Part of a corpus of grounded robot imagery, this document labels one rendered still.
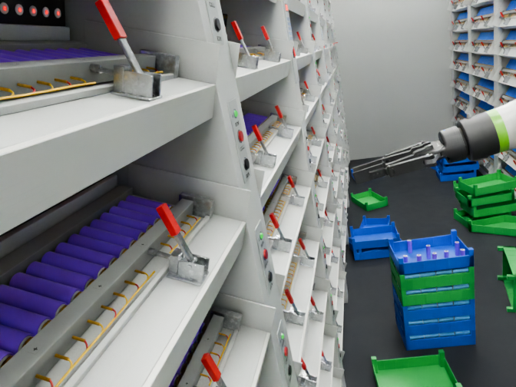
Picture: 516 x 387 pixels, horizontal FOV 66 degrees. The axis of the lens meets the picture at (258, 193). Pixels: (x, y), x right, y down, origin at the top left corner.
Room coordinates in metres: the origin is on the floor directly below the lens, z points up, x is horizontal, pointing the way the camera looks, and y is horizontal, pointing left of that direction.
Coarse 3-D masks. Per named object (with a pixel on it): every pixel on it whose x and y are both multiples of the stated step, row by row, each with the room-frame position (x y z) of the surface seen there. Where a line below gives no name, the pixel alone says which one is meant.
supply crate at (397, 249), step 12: (420, 240) 1.62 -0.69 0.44; (432, 240) 1.61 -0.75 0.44; (444, 240) 1.61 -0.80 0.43; (456, 240) 1.58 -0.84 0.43; (396, 252) 1.63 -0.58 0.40; (420, 252) 1.59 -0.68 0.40; (432, 252) 1.57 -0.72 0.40; (468, 252) 1.41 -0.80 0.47; (396, 264) 1.50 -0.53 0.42; (408, 264) 1.44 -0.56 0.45; (420, 264) 1.44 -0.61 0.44; (432, 264) 1.43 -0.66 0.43; (444, 264) 1.42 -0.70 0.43; (456, 264) 1.42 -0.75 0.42; (468, 264) 1.41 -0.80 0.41
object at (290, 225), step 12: (288, 168) 1.23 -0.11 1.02; (288, 180) 1.21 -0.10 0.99; (300, 180) 1.22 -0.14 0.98; (312, 180) 1.21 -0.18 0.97; (300, 192) 1.16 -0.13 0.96; (288, 204) 1.05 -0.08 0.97; (288, 216) 0.98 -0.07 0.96; (300, 216) 0.99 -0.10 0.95; (288, 228) 0.91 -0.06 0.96; (276, 252) 0.79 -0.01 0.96; (276, 264) 0.74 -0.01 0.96; (288, 264) 0.75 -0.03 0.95; (276, 276) 0.63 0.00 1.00
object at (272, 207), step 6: (282, 180) 1.17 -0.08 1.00; (282, 186) 1.13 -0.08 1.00; (288, 186) 1.16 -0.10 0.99; (276, 192) 1.07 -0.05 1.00; (282, 192) 1.09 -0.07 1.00; (288, 192) 1.12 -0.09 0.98; (276, 198) 1.03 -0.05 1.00; (270, 204) 0.99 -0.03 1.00; (276, 204) 1.01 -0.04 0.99; (270, 210) 0.95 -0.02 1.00; (264, 216) 0.91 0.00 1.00; (276, 216) 0.95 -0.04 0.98; (270, 222) 0.91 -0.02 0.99; (270, 234) 0.85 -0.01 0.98
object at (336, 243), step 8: (336, 240) 1.89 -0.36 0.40; (336, 248) 1.87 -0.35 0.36; (336, 256) 1.79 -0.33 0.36; (336, 264) 1.71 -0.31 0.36; (336, 272) 1.65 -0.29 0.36; (336, 280) 1.58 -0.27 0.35; (336, 288) 1.48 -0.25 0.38; (336, 296) 1.46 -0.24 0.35; (336, 304) 1.41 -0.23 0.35; (336, 312) 1.30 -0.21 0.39
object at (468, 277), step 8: (392, 264) 1.59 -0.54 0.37; (392, 272) 1.60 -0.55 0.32; (472, 272) 1.41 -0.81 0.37; (400, 280) 1.45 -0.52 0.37; (408, 280) 1.44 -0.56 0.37; (416, 280) 1.44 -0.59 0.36; (424, 280) 1.44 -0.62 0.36; (432, 280) 1.43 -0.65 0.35; (440, 280) 1.43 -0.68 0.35; (448, 280) 1.42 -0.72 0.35; (456, 280) 1.42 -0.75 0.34; (464, 280) 1.41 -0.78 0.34; (472, 280) 1.41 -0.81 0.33; (400, 288) 1.46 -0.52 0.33; (408, 288) 1.44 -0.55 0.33; (416, 288) 1.44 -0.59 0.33; (424, 288) 1.44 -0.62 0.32
